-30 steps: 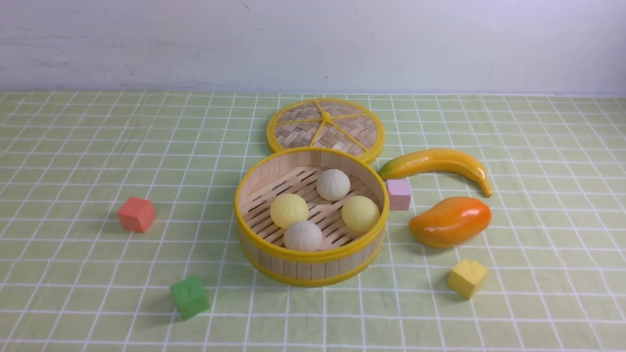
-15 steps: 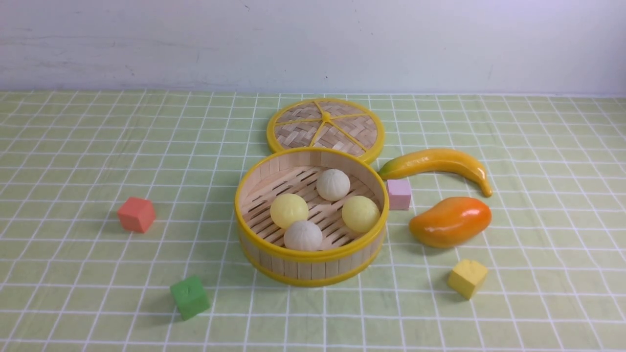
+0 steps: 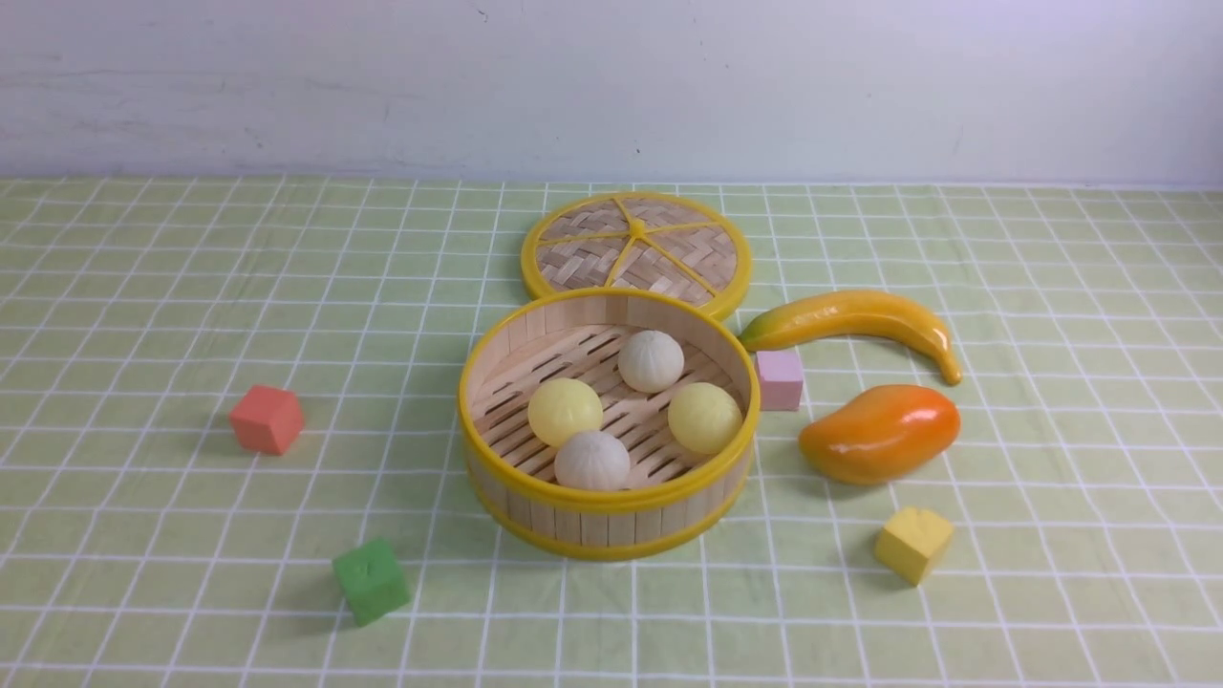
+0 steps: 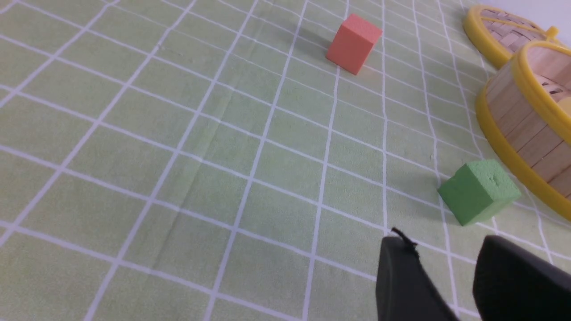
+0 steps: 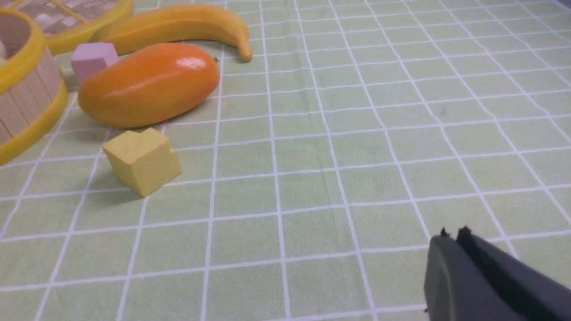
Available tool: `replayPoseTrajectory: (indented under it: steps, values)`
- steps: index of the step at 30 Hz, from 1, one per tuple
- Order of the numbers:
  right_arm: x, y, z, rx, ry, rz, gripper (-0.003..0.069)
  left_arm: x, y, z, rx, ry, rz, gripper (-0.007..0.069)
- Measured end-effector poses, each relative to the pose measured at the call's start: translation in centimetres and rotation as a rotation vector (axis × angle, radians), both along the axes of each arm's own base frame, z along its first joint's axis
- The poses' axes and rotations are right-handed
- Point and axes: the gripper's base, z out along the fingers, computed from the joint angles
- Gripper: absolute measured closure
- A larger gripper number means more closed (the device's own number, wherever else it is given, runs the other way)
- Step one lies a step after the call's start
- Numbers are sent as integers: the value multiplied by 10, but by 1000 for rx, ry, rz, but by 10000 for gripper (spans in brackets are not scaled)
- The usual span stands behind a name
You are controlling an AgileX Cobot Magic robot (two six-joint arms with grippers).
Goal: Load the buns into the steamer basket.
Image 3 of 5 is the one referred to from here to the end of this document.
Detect white bun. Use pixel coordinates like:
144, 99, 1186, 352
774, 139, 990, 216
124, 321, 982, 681
553, 430, 634, 491
616, 330, 686, 395

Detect yellow bun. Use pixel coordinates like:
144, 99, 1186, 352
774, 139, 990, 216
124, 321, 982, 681
667, 382, 744, 456
527, 378, 604, 447

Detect woven bamboo steamer lid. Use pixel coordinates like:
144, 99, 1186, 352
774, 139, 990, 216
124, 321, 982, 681
520, 191, 752, 319

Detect bamboo steamer tray yellow rim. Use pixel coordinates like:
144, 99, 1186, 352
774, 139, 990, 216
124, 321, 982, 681
456, 288, 761, 561

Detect pink cube block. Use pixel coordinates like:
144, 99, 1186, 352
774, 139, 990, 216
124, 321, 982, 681
755, 348, 806, 411

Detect yellow toy banana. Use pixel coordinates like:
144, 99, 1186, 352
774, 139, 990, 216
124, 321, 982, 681
739, 290, 964, 386

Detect orange toy mango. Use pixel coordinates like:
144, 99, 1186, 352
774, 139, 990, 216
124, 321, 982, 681
797, 384, 961, 486

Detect green cube block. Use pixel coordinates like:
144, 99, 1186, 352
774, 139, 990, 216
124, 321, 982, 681
331, 536, 411, 628

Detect red cube block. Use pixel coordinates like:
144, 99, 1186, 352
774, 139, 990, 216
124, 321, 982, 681
227, 386, 305, 456

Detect yellow cube block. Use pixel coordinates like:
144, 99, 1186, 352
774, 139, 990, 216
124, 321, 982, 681
873, 506, 955, 587

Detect green checked tablecloth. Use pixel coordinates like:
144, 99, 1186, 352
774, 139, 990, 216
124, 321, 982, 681
1, 178, 1222, 687

